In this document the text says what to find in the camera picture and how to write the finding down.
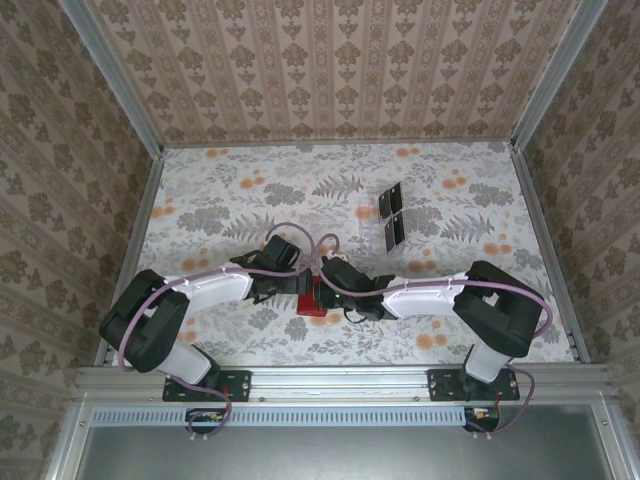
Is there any left black connector box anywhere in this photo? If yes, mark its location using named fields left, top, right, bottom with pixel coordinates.
left=185, top=408, right=225, bottom=432

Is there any right black connector box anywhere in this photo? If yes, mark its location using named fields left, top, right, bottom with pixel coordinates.
left=463, top=407, right=501, bottom=432

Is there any aluminium side rail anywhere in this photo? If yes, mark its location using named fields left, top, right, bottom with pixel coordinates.
left=509, top=144, right=594, bottom=364
left=107, top=149, right=166, bottom=371

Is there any red leather card holder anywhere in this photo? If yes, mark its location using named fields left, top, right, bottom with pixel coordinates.
left=294, top=287, right=331, bottom=319

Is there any aluminium frame post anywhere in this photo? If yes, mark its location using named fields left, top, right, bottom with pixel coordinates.
left=509, top=0, right=614, bottom=151
left=57, top=0, right=166, bottom=157

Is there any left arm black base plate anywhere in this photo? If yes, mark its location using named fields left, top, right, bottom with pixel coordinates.
left=162, top=368, right=251, bottom=404

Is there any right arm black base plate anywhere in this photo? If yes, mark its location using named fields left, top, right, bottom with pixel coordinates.
left=428, top=368, right=521, bottom=404

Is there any aluminium mounting rail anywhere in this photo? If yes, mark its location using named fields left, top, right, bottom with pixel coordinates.
left=74, top=363, right=614, bottom=401

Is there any floral paper table cover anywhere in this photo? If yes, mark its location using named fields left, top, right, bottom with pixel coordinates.
left=119, top=141, right=576, bottom=366

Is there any clear acrylic card stand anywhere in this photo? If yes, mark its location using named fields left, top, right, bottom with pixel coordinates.
left=355, top=182, right=406, bottom=256

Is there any slotted grey cable duct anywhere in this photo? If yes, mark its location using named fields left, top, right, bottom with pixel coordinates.
left=92, top=409, right=474, bottom=427

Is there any black connector box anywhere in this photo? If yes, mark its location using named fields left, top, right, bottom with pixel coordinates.
left=185, top=408, right=225, bottom=432
left=463, top=407, right=501, bottom=432

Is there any grey metal sheet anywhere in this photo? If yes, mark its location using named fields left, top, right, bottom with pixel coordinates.
left=79, top=404, right=614, bottom=480

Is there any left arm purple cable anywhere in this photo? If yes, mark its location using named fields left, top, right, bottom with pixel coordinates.
left=119, top=222, right=316, bottom=444

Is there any aluminium frame bar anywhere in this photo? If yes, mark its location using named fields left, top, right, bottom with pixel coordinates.
left=592, top=389, right=626, bottom=480
left=44, top=402, right=94, bottom=480

